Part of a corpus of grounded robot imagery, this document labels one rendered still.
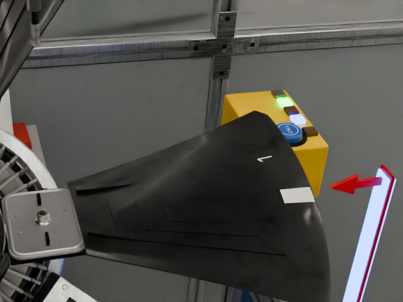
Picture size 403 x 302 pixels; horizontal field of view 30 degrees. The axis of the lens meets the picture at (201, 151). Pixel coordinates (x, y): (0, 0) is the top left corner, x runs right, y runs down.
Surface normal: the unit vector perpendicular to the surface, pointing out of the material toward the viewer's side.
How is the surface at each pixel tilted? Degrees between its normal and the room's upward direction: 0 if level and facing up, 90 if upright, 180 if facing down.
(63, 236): 0
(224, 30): 90
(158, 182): 5
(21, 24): 46
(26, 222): 0
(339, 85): 90
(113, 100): 90
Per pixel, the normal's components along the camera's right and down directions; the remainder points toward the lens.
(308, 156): 0.30, 0.56
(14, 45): -0.36, -0.26
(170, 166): 0.04, -0.76
